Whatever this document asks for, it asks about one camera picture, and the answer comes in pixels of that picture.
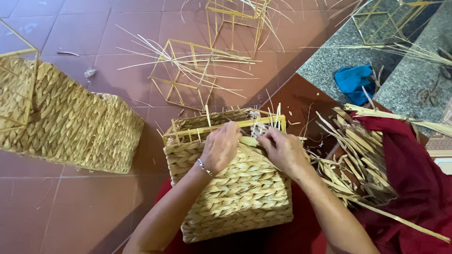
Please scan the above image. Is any person's left hand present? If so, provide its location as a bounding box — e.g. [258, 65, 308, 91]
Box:
[199, 121, 243, 176]

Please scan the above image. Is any person's right hand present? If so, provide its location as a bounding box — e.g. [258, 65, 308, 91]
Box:
[256, 127, 311, 180]

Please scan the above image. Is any dried straw strand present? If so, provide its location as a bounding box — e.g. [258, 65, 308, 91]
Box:
[239, 136, 269, 147]

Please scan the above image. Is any woven straw basket with frame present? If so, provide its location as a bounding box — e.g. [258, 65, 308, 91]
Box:
[162, 103, 294, 244]

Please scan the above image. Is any pile of dried straw strips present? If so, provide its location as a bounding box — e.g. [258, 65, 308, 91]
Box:
[305, 103, 452, 244]

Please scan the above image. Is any blue cloth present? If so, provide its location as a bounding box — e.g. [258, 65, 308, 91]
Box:
[334, 64, 377, 107]

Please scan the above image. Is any red cloth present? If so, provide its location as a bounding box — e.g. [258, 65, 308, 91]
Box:
[348, 112, 452, 254]

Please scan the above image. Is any large finished woven straw basket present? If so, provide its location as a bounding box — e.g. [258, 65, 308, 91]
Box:
[0, 56, 145, 174]

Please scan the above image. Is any silver wrist bracelet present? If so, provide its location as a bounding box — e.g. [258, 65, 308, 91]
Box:
[197, 158, 216, 178]

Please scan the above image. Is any yellow wire frame with straw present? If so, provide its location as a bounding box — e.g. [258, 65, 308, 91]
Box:
[300, 0, 452, 67]
[180, 0, 295, 59]
[115, 25, 262, 113]

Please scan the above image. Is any bare yellow wire frame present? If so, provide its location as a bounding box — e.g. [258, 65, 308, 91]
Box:
[0, 18, 39, 133]

